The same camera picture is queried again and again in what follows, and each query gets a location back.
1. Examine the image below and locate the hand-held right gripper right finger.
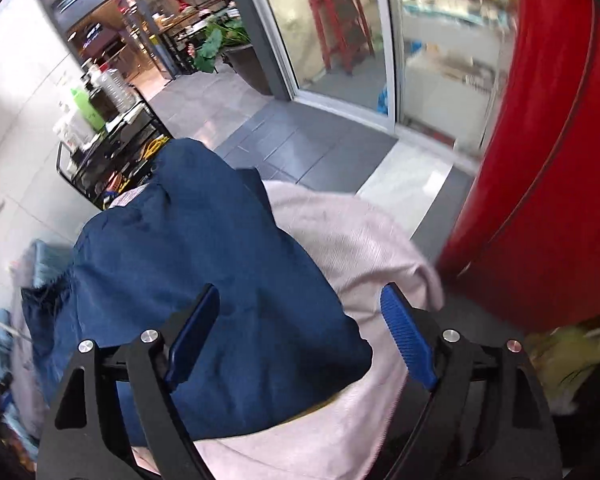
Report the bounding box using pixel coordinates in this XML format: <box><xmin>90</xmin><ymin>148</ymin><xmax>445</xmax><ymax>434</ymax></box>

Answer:
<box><xmin>379</xmin><ymin>282</ymin><xmax>564</xmax><ymax>480</ymax></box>

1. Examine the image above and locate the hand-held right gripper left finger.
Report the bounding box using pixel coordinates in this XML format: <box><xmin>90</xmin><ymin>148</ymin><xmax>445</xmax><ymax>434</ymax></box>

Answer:
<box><xmin>36</xmin><ymin>283</ymin><xmax>220</xmax><ymax>480</ymax></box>

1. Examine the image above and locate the navy blue jacket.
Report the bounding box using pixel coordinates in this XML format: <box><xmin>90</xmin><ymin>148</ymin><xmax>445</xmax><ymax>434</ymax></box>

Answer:
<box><xmin>22</xmin><ymin>138</ymin><xmax>374</xmax><ymax>448</ymax></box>

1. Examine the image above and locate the pink blanket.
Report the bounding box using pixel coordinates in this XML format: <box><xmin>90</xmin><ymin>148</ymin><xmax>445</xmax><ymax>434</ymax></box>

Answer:
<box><xmin>130</xmin><ymin>180</ymin><xmax>446</xmax><ymax>480</ymax></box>

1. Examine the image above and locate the yellow green cloth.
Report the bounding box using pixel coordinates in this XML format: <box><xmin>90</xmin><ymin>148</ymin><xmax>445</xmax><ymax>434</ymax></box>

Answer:
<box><xmin>524</xmin><ymin>326</ymin><xmax>600</xmax><ymax>413</ymax></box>

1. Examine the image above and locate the light blue cloth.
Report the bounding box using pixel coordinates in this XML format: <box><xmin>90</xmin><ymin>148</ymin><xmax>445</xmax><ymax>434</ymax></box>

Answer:
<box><xmin>9</xmin><ymin>239</ymin><xmax>77</xmax><ymax>292</ymax></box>

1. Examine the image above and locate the white container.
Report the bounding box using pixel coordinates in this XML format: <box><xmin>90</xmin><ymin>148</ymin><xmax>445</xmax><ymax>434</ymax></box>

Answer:
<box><xmin>54</xmin><ymin>106</ymin><xmax>97</xmax><ymax>149</ymax></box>

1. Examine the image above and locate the green bottle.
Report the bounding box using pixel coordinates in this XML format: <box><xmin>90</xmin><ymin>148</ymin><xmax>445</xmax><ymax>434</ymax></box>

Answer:
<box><xmin>70</xmin><ymin>87</ymin><xmax>107</xmax><ymax>134</ymax></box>

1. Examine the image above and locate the clear plastic water bottle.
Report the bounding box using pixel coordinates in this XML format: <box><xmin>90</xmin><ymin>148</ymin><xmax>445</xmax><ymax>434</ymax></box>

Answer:
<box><xmin>96</xmin><ymin>66</ymin><xmax>132</xmax><ymax>112</ymax></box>

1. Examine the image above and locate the dark planter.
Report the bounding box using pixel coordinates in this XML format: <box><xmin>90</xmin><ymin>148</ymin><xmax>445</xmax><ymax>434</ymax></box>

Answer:
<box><xmin>225</xmin><ymin>42</ymin><xmax>274</xmax><ymax>97</ymax></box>

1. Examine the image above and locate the green potted plant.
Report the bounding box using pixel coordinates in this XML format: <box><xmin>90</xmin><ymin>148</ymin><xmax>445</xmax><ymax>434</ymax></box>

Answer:
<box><xmin>192</xmin><ymin>16</ymin><xmax>252</xmax><ymax>77</ymax></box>

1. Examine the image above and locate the sliding glass door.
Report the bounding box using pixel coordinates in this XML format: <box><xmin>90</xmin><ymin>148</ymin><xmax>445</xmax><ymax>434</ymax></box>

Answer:
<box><xmin>237</xmin><ymin>0</ymin><xmax>523</xmax><ymax>163</ymax></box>

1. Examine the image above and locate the red ladder shelf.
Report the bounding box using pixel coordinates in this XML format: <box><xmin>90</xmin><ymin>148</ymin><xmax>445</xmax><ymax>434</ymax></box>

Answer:
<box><xmin>300</xmin><ymin>0</ymin><xmax>377</xmax><ymax>74</ymax></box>

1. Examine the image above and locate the black wire cart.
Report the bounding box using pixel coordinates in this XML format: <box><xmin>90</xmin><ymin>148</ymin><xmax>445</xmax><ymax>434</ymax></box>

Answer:
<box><xmin>56</xmin><ymin>87</ymin><xmax>174</xmax><ymax>211</ymax></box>

